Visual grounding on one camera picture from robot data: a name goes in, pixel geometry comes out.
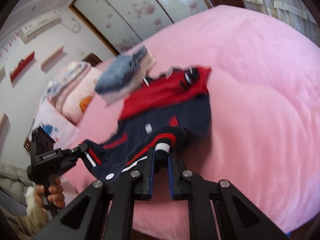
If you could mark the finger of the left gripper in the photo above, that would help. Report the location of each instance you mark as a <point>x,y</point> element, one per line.
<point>79,151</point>

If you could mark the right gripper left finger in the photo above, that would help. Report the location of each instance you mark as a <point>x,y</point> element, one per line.
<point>144,187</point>

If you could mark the folded blue jeans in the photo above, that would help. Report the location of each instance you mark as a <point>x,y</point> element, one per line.
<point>120,72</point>

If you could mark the red wall shelf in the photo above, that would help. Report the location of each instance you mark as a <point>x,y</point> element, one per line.
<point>21,65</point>

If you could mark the pink wall shelf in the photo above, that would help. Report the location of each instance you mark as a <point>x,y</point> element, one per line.
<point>51,57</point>

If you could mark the white air conditioner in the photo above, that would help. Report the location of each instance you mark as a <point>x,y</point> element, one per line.
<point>33,28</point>

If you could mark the person's left hand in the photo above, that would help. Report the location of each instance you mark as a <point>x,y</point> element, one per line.
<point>55,196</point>

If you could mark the folded floral quilt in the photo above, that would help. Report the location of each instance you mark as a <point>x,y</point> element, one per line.
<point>61,85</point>

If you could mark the folded beige garment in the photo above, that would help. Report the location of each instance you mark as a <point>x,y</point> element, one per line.
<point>146,65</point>

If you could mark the cream lace covered furniture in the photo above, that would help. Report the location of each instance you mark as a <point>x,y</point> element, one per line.
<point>292,12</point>

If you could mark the pink cartoon pillow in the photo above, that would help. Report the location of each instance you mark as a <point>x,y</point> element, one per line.
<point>61,130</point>

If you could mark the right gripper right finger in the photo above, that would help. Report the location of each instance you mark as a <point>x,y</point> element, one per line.
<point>177,186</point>

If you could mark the pink flower pillow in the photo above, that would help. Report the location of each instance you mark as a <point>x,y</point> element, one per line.
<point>80,97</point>

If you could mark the pink bed cover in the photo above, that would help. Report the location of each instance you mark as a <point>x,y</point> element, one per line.
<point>264,97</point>

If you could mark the floral sliding wardrobe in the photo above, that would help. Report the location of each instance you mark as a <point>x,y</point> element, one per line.
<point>122,24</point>

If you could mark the navy red varsity jacket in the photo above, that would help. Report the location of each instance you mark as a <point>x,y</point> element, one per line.
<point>179,99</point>

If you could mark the dark wooden headboard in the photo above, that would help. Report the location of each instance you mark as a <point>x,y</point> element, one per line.
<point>92,59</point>

